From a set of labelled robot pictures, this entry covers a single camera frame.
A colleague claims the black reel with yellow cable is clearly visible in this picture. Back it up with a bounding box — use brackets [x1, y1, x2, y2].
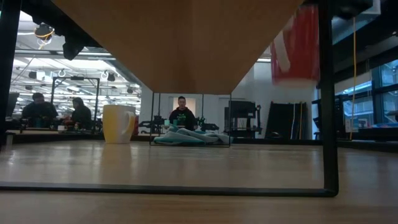
[33, 23, 56, 41]

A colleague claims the pale yellow mug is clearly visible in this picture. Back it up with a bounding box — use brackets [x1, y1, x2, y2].
[102, 104, 137, 145]

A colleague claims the reddish-brown mug with white handle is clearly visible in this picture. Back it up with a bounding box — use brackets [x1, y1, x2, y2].
[269, 4, 321, 86]

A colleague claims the light blue teal-edged cloth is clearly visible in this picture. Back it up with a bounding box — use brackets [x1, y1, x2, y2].
[152, 124, 234, 146]

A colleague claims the hanging yellow cable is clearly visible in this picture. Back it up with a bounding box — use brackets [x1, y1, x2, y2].
[349, 17, 358, 141]

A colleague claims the black background rig frame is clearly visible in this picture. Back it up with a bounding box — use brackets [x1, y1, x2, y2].
[50, 76, 101, 125]

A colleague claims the person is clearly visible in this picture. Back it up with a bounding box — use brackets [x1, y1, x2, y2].
[21, 92, 59, 129]
[63, 96, 93, 131]
[168, 95, 198, 131]

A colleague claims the black leaning panel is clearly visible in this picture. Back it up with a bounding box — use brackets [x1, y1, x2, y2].
[264, 101, 308, 140]

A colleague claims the white paper sign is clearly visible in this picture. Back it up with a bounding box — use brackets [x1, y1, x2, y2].
[344, 118, 360, 134]

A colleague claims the black equipment cart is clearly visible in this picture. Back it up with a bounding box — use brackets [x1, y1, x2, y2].
[223, 100, 264, 139]

